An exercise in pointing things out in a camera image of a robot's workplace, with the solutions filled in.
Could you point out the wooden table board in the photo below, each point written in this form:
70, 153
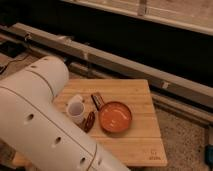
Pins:
141, 145

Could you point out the brown oval snack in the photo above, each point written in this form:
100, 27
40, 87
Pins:
88, 124

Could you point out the dark chocolate bar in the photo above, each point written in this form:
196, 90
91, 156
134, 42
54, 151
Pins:
97, 100

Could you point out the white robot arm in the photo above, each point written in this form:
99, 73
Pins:
30, 123

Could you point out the blue object at right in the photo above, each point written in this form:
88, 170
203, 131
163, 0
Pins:
209, 155

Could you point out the white mug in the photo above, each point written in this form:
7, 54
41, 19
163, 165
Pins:
75, 109

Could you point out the long metal rail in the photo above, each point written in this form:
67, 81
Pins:
195, 92

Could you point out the orange bowl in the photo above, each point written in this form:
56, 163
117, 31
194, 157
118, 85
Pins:
115, 117

